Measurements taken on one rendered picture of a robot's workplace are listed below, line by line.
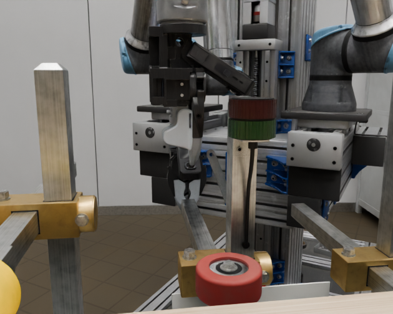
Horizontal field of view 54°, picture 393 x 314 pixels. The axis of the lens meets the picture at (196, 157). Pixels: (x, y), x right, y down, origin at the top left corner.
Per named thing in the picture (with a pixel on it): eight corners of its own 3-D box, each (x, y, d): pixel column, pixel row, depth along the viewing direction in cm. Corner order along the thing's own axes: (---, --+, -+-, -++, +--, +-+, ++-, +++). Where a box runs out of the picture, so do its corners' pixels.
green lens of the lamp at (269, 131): (223, 133, 52) (224, 116, 51) (266, 132, 53) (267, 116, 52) (234, 140, 46) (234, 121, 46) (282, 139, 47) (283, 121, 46)
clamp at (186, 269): (178, 280, 60) (177, 250, 59) (262, 275, 62) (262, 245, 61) (181, 301, 54) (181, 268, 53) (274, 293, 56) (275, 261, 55)
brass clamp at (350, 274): (327, 275, 64) (329, 247, 63) (402, 269, 66) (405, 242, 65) (347, 295, 58) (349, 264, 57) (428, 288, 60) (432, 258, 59)
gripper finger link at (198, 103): (188, 134, 61) (188, 79, 59) (199, 134, 61) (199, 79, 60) (192, 139, 57) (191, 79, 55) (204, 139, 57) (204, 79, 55)
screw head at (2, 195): (-4, 197, 52) (-5, 189, 52) (12, 197, 52) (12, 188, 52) (-10, 202, 50) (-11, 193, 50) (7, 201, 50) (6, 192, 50)
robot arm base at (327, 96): (307, 107, 123) (309, 75, 121) (358, 109, 116) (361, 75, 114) (295, 110, 110) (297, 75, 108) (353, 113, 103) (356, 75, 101)
